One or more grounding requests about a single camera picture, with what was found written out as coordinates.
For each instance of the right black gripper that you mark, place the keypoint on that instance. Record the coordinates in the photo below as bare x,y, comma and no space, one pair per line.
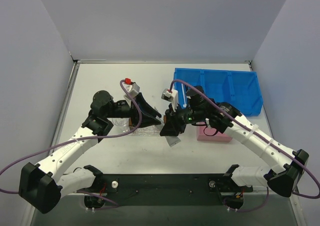
175,118

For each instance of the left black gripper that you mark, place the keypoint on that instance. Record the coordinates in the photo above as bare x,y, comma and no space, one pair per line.
136,111

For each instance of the white toothpaste tube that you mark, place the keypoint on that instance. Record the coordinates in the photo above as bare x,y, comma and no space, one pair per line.
171,140

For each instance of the clear plastic cup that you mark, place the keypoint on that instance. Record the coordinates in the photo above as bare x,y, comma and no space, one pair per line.
122,124

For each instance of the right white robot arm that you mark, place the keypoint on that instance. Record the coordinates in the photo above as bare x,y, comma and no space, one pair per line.
283,170

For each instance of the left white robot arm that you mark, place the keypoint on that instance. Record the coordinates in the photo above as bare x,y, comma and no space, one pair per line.
96,125

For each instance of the clear textured oval tray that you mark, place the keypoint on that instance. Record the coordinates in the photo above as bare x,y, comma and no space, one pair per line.
150,131

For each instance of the white toothbrush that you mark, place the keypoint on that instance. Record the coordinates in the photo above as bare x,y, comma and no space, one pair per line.
184,95

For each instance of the pink plastic box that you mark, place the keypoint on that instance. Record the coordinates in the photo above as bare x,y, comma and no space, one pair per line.
206,134

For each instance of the blue compartment bin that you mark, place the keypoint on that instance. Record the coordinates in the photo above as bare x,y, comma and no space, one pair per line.
238,88

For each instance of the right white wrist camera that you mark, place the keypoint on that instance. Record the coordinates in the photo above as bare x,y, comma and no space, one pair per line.
171,95

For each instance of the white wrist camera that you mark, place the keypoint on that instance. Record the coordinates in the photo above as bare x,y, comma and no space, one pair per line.
171,95
131,87

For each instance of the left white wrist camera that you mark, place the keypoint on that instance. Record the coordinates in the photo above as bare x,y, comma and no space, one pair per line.
131,87

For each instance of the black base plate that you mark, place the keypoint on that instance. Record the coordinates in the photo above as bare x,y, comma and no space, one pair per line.
200,189

